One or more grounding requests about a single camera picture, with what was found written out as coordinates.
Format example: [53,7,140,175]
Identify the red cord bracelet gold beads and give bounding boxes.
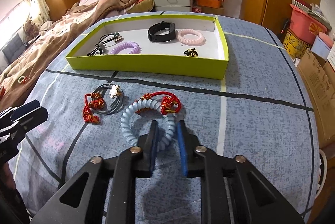
[139,91,182,115]

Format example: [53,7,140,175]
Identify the light blue spiral hair tie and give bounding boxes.
[120,99,177,152]

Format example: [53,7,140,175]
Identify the red knotted cord bracelet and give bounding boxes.
[82,91,106,124]

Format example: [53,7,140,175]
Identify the black gold bow hair clip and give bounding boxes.
[183,48,198,57]

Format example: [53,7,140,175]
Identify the pink spiral hair tie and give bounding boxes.
[176,28,206,47]

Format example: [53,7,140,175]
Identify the purple spiral hair tie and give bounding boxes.
[109,41,142,56]

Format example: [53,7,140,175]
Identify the black fitness wristband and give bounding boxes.
[148,21,176,42]

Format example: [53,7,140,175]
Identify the black hair tie with beads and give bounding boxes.
[95,32,124,49]

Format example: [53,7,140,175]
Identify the black hair tie grey bead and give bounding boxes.
[87,42,109,56]

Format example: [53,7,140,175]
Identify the brown blanket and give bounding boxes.
[0,0,147,112]

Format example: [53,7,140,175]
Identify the blue patterned table cloth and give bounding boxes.
[10,17,318,223]

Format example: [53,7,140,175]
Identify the green shallow cardboard tray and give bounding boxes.
[66,12,229,80]

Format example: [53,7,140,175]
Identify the cola bottle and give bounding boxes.
[192,6,202,13]

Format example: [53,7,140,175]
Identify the brown cardboard box under bag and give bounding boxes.
[202,6,224,15]

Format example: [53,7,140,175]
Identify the orange box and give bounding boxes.
[196,0,222,9]

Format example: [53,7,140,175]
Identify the yellow patterned tin box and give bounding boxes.
[283,28,313,59]

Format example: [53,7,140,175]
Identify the open cardboard box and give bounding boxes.
[297,49,335,148]

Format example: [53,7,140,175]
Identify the pink plastic bin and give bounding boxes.
[289,4,327,45]

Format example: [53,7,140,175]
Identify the grey hair tie white flower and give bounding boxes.
[94,83,124,116]

